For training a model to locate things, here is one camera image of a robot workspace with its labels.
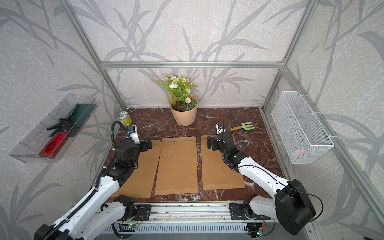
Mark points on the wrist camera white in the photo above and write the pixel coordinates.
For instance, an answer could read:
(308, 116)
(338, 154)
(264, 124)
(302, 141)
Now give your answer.
(220, 127)
(132, 132)

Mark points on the dark green cloth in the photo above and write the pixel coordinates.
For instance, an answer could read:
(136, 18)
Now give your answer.
(72, 123)

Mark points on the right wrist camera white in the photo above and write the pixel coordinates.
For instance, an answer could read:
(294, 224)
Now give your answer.
(220, 127)

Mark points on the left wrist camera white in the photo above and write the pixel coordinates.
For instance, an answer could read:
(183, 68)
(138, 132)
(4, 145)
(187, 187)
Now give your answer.
(132, 132)

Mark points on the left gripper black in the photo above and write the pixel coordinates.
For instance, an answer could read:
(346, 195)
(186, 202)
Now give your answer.
(144, 147)

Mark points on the green plant white flowers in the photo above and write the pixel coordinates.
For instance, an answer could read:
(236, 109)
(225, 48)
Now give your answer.
(180, 91)

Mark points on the white wire mesh basket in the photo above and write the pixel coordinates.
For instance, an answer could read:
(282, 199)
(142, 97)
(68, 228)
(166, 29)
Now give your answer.
(304, 137)

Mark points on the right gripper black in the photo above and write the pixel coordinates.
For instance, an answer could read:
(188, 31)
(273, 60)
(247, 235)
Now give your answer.
(214, 141)

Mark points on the brown file bag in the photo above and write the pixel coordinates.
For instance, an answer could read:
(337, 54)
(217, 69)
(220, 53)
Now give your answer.
(216, 174)
(178, 167)
(140, 183)

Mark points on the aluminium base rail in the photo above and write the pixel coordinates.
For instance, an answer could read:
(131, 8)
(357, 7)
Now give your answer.
(189, 211)

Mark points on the green garden fork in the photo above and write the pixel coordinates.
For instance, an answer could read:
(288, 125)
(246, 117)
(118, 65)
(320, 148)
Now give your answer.
(245, 126)

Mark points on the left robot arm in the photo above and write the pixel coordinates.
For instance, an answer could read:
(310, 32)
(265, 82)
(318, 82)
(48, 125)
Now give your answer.
(86, 220)

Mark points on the clear plastic wall tray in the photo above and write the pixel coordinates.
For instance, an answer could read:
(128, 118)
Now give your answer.
(28, 149)

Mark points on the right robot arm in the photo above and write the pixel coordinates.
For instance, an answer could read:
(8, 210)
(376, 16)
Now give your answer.
(279, 189)

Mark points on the pink flower pot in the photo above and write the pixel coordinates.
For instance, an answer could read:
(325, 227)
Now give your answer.
(184, 113)

